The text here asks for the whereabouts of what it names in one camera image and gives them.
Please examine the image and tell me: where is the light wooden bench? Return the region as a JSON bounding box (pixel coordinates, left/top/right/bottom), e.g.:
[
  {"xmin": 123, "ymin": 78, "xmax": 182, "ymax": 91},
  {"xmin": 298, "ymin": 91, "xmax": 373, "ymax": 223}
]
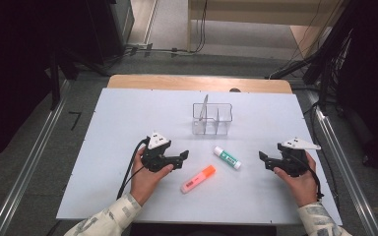
[{"xmin": 186, "ymin": 0, "xmax": 344, "ymax": 55}]

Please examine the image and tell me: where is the black stand with cables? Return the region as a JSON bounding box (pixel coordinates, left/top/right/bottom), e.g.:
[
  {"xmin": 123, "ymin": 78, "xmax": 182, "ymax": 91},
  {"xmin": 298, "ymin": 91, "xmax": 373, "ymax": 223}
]
[{"xmin": 268, "ymin": 0, "xmax": 378, "ymax": 116}]

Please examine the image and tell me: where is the floor power strip with cables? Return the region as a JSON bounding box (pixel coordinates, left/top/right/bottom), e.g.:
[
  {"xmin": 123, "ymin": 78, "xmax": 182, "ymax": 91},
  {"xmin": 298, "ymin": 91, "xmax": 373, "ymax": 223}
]
[{"xmin": 123, "ymin": 41, "xmax": 191, "ymax": 58}]

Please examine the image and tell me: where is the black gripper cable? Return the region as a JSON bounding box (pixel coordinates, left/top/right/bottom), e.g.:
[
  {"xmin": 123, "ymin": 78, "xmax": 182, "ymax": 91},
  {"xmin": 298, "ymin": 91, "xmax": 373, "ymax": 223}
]
[
  {"xmin": 115, "ymin": 138, "xmax": 151, "ymax": 201},
  {"xmin": 294, "ymin": 152, "xmax": 325, "ymax": 202}
]

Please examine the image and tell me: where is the black tripod stand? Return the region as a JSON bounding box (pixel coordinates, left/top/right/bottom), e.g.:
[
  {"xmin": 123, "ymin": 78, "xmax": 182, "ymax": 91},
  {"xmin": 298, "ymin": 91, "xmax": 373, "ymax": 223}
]
[{"xmin": 44, "ymin": 43, "xmax": 110, "ymax": 111}]

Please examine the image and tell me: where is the person's right hand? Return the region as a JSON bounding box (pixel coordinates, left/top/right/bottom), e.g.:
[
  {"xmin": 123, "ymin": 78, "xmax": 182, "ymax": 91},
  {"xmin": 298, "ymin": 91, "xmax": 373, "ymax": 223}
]
[{"xmin": 273, "ymin": 152, "xmax": 320, "ymax": 208}]

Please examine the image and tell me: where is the dark cabinet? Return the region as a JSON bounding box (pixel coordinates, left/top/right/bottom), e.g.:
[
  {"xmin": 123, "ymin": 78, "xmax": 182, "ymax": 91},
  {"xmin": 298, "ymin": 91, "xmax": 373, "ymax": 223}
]
[{"xmin": 84, "ymin": 0, "xmax": 136, "ymax": 66}]

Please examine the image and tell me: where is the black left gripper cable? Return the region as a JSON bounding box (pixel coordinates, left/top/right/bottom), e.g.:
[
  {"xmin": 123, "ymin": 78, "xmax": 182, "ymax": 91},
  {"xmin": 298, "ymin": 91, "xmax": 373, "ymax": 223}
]
[{"xmin": 115, "ymin": 138, "xmax": 151, "ymax": 201}]

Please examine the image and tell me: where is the silver pen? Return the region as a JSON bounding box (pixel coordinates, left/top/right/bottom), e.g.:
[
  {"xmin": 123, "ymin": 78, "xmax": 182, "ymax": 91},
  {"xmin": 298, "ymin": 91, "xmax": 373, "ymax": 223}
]
[{"xmin": 198, "ymin": 93, "xmax": 211, "ymax": 136}]

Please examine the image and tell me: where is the orange highlighter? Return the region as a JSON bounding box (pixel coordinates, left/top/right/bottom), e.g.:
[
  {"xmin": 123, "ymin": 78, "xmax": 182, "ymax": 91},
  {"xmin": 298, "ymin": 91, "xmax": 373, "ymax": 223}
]
[{"xmin": 180, "ymin": 164, "xmax": 218, "ymax": 195}]

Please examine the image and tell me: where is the black hanging cable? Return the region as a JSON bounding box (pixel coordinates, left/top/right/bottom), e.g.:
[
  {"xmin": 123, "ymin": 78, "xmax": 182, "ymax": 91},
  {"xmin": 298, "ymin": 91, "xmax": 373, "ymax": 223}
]
[{"xmin": 191, "ymin": 0, "xmax": 210, "ymax": 54}]

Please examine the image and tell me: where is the white board sheet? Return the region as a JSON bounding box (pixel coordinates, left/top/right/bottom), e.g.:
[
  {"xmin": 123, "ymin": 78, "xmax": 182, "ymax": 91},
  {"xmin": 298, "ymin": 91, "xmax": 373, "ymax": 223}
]
[{"xmin": 55, "ymin": 87, "xmax": 344, "ymax": 227}]

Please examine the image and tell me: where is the aluminium floor rail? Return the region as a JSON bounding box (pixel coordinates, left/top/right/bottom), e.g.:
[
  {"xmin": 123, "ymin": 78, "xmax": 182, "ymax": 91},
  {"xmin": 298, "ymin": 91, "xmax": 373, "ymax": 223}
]
[
  {"xmin": 0, "ymin": 79, "xmax": 73, "ymax": 236},
  {"xmin": 307, "ymin": 90, "xmax": 378, "ymax": 236}
]

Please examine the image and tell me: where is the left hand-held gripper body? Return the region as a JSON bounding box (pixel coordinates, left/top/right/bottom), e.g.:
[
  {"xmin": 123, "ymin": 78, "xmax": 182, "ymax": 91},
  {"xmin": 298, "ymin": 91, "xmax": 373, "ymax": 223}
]
[{"xmin": 140, "ymin": 131, "xmax": 179, "ymax": 173}]

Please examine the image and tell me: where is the clear plastic pen organiser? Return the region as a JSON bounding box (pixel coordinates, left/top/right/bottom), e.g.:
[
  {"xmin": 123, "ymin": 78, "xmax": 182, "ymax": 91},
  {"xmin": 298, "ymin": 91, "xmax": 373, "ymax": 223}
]
[{"xmin": 191, "ymin": 101, "xmax": 233, "ymax": 137}]

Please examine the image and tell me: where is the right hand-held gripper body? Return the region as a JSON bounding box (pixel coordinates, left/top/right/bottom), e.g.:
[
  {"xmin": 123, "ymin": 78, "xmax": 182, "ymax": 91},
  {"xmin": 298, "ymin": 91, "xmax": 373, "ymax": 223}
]
[{"xmin": 276, "ymin": 137, "xmax": 322, "ymax": 178}]

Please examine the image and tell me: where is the wooden table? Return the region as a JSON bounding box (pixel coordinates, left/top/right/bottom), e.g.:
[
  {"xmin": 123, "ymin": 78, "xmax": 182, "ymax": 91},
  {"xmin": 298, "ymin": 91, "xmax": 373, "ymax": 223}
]
[{"xmin": 106, "ymin": 74, "xmax": 293, "ymax": 94}]

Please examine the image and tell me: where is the white green glue stick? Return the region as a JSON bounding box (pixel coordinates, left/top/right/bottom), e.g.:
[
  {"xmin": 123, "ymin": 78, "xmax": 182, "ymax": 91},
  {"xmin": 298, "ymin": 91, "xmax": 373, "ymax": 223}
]
[{"xmin": 213, "ymin": 146, "xmax": 243, "ymax": 171}]

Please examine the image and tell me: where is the person's left hand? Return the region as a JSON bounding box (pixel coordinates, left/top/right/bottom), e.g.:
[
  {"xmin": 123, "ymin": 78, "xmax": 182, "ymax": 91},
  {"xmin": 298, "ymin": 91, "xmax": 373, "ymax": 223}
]
[{"xmin": 130, "ymin": 147, "xmax": 175, "ymax": 207}]

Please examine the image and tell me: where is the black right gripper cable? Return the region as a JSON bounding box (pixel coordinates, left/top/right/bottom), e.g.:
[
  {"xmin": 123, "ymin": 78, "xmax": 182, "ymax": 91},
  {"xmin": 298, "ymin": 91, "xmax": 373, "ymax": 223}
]
[{"xmin": 294, "ymin": 152, "xmax": 325, "ymax": 202}]

